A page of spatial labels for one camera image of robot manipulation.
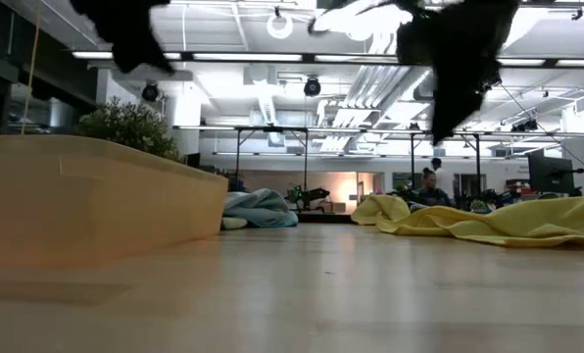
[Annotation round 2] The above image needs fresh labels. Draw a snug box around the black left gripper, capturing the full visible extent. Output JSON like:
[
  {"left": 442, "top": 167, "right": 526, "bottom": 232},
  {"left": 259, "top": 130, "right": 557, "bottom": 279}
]
[{"left": 69, "top": 0, "right": 175, "bottom": 76}]

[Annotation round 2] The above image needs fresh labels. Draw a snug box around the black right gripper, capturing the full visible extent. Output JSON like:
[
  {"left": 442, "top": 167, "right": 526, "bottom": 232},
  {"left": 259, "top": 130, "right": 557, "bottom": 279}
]
[{"left": 394, "top": 0, "right": 521, "bottom": 147}]

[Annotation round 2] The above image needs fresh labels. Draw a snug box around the yellow microfiber towel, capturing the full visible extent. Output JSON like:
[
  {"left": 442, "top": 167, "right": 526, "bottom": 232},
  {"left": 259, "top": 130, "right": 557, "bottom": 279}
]
[
  {"left": 374, "top": 194, "right": 584, "bottom": 249},
  {"left": 349, "top": 194, "right": 414, "bottom": 227}
]

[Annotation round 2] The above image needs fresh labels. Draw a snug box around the beige storage bin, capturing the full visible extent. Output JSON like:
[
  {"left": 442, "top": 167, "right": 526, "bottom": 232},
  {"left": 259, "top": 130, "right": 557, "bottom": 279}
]
[{"left": 0, "top": 134, "right": 229, "bottom": 269}]

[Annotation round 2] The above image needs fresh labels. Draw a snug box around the light blue microfiber towel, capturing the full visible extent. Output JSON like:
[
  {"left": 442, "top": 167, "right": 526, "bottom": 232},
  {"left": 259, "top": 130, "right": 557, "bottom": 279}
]
[{"left": 221, "top": 188, "right": 300, "bottom": 229}]

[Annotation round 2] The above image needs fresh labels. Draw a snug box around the person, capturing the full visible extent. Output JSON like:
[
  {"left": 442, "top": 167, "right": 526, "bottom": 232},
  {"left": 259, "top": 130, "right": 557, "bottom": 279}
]
[
  {"left": 429, "top": 156, "right": 456, "bottom": 197},
  {"left": 416, "top": 167, "right": 454, "bottom": 207}
]

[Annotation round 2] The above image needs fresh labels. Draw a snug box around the artificial green potted plant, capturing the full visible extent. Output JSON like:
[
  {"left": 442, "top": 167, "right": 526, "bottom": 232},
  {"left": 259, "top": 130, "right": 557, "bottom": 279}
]
[{"left": 74, "top": 96, "right": 183, "bottom": 163}]

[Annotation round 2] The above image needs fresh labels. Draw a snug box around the black computer monitor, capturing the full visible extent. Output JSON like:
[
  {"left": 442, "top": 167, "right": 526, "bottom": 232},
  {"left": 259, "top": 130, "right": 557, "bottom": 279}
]
[{"left": 526, "top": 154, "right": 576, "bottom": 195}]

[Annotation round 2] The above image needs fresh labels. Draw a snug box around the cardboard box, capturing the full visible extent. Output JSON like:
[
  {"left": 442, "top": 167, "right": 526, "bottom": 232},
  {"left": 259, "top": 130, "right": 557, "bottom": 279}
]
[{"left": 320, "top": 199, "right": 348, "bottom": 215}]

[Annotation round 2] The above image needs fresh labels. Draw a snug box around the black metal rack frame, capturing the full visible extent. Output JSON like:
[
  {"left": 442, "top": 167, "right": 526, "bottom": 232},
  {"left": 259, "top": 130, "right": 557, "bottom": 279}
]
[
  {"left": 409, "top": 129, "right": 483, "bottom": 197},
  {"left": 233, "top": 126, "right": 311, "bottom": 193}
]

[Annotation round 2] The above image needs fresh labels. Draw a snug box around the yellow power cable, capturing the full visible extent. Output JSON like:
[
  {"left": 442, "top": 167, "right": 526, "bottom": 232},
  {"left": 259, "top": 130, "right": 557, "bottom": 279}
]
[{"left": 0, "top": 0, "right": 42, "bottom": 137}]

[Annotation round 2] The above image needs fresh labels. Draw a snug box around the white ceiling ring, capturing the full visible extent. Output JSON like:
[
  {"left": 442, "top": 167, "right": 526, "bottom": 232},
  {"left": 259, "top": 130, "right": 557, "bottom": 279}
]
[{"left": 266, "top": 10, "right": 294, "bottom": 40}]

